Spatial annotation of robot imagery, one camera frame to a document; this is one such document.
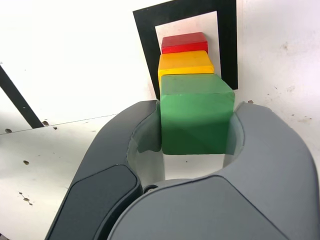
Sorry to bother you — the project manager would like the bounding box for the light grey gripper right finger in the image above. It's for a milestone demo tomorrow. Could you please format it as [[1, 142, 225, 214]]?
[[109, 100, 316, 240]]

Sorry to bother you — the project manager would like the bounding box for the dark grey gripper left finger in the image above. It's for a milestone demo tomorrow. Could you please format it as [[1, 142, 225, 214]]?
[[46, 99, 167, 240]]

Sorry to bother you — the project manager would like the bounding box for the green cube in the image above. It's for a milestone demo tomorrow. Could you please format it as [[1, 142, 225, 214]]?
[[159, 74, 237, 156]]

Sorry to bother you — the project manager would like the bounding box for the yellow cube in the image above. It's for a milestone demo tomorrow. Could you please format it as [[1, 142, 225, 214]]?
[[157, 50, 216, 95]]

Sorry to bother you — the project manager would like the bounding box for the red cube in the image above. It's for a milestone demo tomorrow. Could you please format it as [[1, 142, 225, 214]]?
[[161, 31, 209, 55]]

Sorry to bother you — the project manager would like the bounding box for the black tape square outline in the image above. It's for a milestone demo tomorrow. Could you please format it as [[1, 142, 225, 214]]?
[[132, 0, 238, 100]]

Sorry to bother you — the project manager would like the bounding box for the black tape strip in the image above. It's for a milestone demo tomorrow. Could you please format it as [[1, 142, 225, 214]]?
[[0, 64, 46, 129]]

